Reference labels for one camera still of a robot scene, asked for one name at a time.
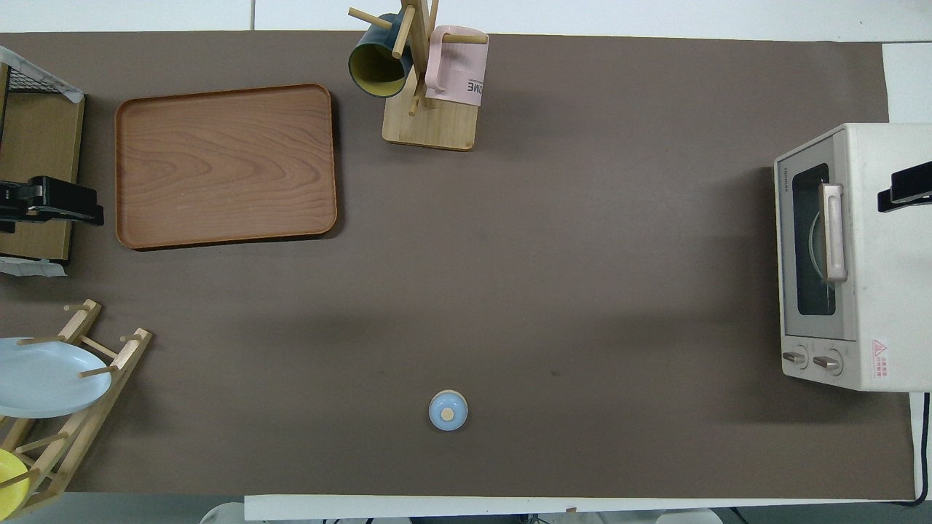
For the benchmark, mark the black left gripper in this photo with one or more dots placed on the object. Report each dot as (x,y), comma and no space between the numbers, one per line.
(18,204)

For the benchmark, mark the wooden mug tree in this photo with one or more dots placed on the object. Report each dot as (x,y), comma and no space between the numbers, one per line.
(429,127)

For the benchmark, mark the wooden shelf cabinet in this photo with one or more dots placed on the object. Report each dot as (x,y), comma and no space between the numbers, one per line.
(40,138)

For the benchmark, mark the white plastic sheet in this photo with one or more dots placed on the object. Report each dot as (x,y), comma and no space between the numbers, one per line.
(33,267)

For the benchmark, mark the yellow plate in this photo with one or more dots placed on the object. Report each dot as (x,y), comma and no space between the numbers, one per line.
(9,484)

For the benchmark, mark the wooden dish rack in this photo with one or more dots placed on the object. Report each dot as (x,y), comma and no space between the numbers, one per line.
(69,437)

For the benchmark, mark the wooden serving tray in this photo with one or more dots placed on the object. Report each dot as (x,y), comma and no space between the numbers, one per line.
(218,167)

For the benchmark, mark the light blue plate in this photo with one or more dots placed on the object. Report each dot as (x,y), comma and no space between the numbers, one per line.
(44,378)

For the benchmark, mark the blue jar with wooden knob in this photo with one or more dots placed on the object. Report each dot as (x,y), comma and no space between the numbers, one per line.
(448,411)

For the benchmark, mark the white toaster oven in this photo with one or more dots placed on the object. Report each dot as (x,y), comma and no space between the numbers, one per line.
(888,291)

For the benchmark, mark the white round base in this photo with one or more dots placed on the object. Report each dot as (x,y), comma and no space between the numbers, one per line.
(224,514)

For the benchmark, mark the brown table mat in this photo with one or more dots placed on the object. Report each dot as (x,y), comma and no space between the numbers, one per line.
(553,291)

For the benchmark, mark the silver oven knob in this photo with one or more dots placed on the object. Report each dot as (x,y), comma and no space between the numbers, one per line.
(827,362)

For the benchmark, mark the dark green mug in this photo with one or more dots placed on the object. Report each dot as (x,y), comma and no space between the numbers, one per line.
(375,69)

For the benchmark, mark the pink mug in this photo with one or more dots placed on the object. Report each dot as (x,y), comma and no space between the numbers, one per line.
(455,73)

